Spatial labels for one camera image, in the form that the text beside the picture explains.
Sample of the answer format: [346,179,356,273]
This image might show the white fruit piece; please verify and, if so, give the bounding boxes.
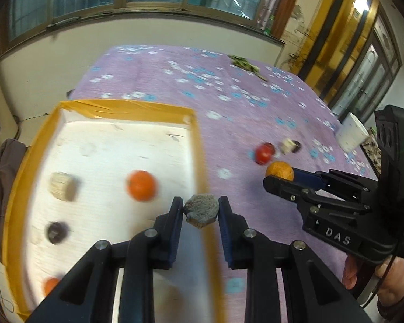
[279,138,297,155]

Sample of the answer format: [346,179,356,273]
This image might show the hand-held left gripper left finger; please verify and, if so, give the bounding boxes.
[27,197,184,323]

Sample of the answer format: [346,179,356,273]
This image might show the grey rough fruit piece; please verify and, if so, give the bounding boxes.
[183,193,220,227]

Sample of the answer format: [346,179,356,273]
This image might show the yellow-taped white foam tray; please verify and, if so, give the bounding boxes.
[2,98,226,323]

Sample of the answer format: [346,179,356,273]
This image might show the dark round fruit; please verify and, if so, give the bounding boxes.
[46,221,69,244]

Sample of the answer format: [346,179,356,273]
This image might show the yellow-framed wooden door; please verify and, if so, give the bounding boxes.
[299,0,403,125]

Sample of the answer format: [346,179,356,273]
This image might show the pale tan fruit chunk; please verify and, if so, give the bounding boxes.
[50,171,79,202]

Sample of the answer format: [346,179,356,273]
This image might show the white dotted paper cup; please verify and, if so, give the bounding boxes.
[335,113,370,152]

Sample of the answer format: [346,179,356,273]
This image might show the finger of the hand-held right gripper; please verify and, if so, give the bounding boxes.
[263,176,327,206]
[293,168,371,196]

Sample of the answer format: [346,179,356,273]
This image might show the orange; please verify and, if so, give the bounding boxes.
[265,161,294,182]
[126,170,156,202]
[43,277,61,297]

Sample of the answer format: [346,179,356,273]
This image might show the red apple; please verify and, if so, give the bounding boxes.
[255,143,276,165]

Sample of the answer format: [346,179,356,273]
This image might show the brown cloth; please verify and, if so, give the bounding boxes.
[0,138,31,253]

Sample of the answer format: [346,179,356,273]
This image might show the green vegetable scraps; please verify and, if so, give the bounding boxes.
[229,55,268,81]

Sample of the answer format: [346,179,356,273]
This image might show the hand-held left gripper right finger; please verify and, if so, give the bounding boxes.
[217,196,371,323]

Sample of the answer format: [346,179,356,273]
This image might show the person's right hand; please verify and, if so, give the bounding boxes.
[343,254,404,307]

